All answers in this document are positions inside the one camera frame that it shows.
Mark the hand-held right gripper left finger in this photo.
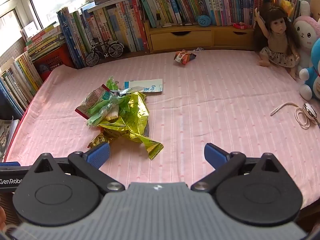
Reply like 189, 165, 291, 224
27, 142, 125, 195

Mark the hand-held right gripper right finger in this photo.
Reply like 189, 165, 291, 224
190, 142, 293, 193

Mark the large golden wrapper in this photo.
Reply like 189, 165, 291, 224
87, 92, 164, 160

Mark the small macaron cookie packet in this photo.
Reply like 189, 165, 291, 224
174, 49, 197, 66

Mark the row of thin books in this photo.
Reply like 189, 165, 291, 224
0, 51, 44, 117

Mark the stack of flat books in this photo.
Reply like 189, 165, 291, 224
21, 21, 65, 60

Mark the row of tall books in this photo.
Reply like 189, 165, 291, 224
56, 0, 150, 69

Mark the row of colourful children's books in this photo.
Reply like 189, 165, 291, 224
132, 0, 302, 28

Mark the dark picture book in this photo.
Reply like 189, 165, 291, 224
0, 116, 20, 163

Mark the crumpled green wrapper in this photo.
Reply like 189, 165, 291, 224
86, 76, 137, 128

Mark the pink striped bed sheet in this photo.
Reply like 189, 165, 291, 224
5, 49, 320, 210

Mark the red and white wrapper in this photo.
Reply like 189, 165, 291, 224
75, 85, 110, 120

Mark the white and blue plastic bag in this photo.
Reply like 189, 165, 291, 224
124, 79, 163, 93

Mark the toy bicycle model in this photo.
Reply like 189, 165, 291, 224
86, 39, 125, 67

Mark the round silver compact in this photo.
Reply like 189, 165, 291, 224
302, 102, 320, 127

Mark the red plastic crate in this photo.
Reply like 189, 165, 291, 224
32, 42, 75, 80

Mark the wooden drawer shelf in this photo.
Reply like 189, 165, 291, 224
144, 20, 255, 53

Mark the long-haired doll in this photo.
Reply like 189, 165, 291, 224
254, 3, 300, 80

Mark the blue yarn coil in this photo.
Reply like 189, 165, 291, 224
196, 15, 211, 27

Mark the white card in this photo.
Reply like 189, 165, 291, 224
24, 21, 38, 37

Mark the blue cat plush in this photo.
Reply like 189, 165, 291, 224
299, 37, 320, 100

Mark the pink bunny plush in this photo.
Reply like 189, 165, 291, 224
291, 0, 320, 68

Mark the window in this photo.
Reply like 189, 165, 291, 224
0, 0, 137, 55

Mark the white cord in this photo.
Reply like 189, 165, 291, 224
270, 102, 313, 130

